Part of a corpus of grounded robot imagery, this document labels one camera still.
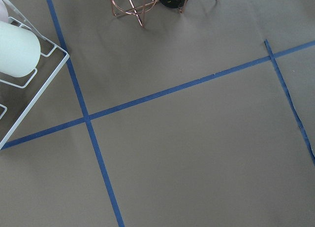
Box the white cup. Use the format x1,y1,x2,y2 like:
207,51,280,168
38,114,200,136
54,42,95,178
0,22,41,77

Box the pink pale cup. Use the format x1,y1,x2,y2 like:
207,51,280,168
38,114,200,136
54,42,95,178
0,0,9,23

